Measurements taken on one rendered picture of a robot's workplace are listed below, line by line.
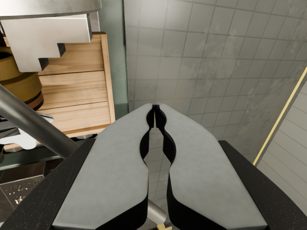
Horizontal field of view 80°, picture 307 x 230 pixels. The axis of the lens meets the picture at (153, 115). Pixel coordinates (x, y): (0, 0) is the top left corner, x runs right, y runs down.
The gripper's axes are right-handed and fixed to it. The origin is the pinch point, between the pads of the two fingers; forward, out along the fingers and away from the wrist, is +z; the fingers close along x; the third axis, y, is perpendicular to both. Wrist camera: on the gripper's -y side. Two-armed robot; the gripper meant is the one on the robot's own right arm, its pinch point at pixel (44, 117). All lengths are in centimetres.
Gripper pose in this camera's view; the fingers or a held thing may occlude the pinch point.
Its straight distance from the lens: 40.0
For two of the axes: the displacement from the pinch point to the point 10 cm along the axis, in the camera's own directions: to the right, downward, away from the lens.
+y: -0.3, 8.4, 5.4
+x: 3.3, 5.2, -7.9
